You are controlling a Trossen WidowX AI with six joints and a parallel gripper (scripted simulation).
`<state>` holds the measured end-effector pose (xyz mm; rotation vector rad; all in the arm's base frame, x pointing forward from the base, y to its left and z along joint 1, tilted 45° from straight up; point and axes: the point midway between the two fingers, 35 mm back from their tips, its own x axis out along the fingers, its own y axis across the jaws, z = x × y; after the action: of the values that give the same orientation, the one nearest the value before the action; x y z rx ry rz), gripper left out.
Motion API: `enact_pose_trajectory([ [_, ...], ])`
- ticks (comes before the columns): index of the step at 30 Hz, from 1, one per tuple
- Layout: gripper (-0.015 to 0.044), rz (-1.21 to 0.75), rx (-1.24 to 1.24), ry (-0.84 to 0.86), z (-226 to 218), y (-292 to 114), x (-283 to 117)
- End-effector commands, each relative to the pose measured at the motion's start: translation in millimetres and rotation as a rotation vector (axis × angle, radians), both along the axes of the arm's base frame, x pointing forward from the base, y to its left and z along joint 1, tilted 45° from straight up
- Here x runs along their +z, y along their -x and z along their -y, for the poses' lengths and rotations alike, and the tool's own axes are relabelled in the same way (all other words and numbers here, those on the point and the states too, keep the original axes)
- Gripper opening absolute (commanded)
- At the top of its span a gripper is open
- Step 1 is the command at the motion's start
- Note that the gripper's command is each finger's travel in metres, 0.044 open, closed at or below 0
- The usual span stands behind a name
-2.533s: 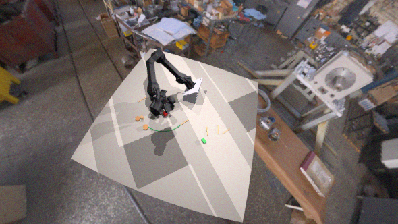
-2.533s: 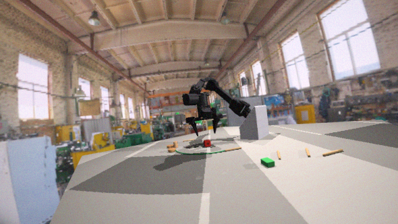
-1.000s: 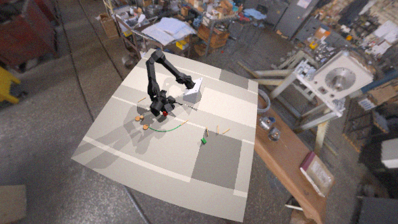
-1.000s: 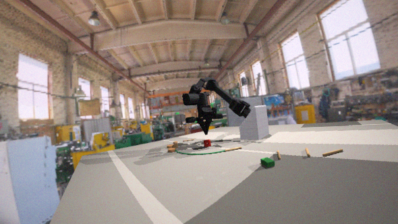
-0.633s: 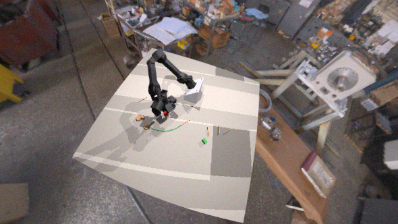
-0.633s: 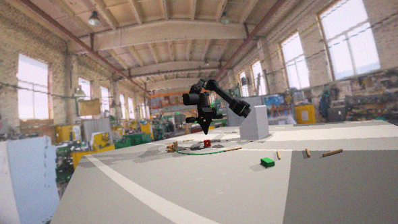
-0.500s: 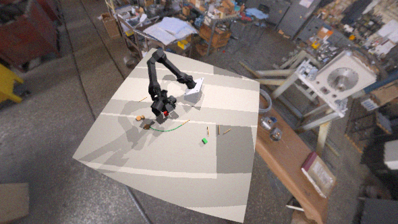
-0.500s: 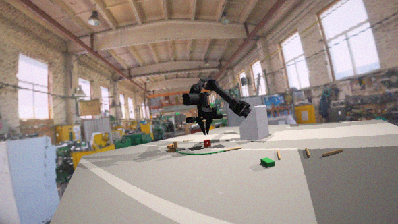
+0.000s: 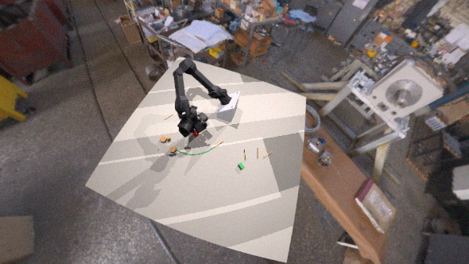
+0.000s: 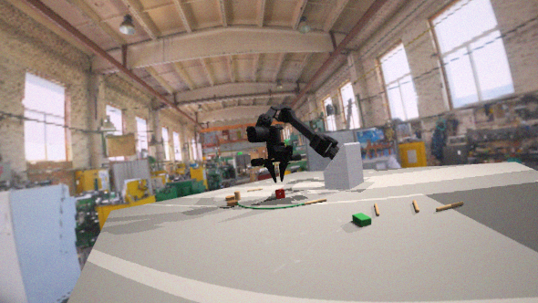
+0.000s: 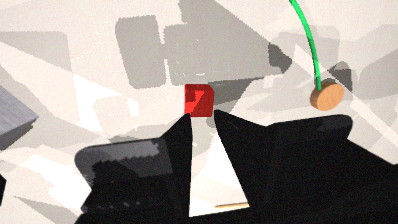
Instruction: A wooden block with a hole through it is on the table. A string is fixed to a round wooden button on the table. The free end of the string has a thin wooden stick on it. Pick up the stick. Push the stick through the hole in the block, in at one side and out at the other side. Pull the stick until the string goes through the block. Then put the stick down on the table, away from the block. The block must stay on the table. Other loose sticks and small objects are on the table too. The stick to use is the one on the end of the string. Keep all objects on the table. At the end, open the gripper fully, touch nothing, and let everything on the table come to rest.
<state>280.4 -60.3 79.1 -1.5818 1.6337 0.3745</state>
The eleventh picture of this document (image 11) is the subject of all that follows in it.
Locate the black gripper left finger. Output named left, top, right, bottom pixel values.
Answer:
left=74, top=113, right=193, bottom=219

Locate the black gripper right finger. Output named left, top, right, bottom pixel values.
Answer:
left=214, top=109, right=353, bottom=207

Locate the round wooden button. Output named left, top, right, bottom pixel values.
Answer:
left=310, top=82, right=344, bottom=111

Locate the red block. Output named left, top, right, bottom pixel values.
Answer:
left=185, top=84, right=214, bottom=117

